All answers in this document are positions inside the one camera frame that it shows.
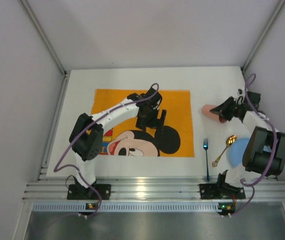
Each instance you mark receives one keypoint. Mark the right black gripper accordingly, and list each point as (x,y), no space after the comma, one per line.
(230,109)

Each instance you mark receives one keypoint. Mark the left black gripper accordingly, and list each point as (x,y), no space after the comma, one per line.
(153,123)

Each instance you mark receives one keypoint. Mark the pink plastic cup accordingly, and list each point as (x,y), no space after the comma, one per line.
(206,112)

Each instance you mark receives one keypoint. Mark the orange Mickey Mouse placemat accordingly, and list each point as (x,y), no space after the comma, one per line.
(177,139)

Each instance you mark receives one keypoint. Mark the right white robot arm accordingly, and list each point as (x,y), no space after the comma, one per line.
(260,155)

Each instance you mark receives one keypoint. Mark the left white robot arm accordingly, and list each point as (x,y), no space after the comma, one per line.
(87,135)

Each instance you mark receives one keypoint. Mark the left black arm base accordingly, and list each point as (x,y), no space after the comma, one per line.
(78,192)

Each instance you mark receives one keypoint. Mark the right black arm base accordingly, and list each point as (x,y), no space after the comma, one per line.
(211,191)

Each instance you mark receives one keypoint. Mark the gold ornate spoon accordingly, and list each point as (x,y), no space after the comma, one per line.
(228,144)

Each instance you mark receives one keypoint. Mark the blue metal fork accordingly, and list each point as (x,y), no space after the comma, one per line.
(205,147)

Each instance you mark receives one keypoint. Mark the light blue plate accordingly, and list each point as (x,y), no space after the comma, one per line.
(235,156)

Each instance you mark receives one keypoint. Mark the aluminium mounting rail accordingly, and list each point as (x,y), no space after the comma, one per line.
(145,188)

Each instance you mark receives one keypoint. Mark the perforated cable duct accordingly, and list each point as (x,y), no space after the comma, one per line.
(132,207)

